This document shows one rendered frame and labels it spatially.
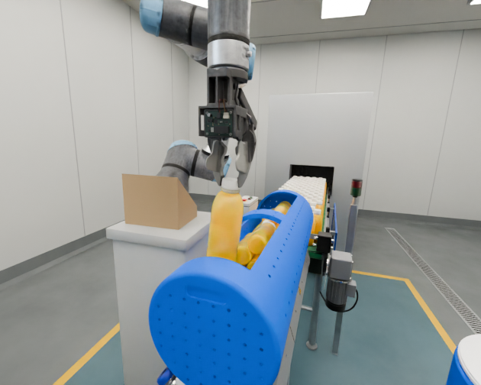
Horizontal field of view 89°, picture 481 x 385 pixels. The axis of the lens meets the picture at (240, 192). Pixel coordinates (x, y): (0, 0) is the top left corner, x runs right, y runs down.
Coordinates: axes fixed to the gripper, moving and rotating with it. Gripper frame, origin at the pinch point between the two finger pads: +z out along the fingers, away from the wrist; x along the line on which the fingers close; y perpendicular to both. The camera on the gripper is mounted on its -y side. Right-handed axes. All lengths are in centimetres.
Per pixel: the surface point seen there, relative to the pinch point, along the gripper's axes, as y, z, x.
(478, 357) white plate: -11, 36, 52
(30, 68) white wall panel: -136, -75, -276
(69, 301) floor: -87, 138, -191
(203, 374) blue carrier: 10.9, 38.0, -1.0
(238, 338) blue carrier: 10.9, 27.2, 6.3
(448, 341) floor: -162, 141, 118
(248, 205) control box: -90, 30, -25
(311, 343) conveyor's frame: -115, 135, 19
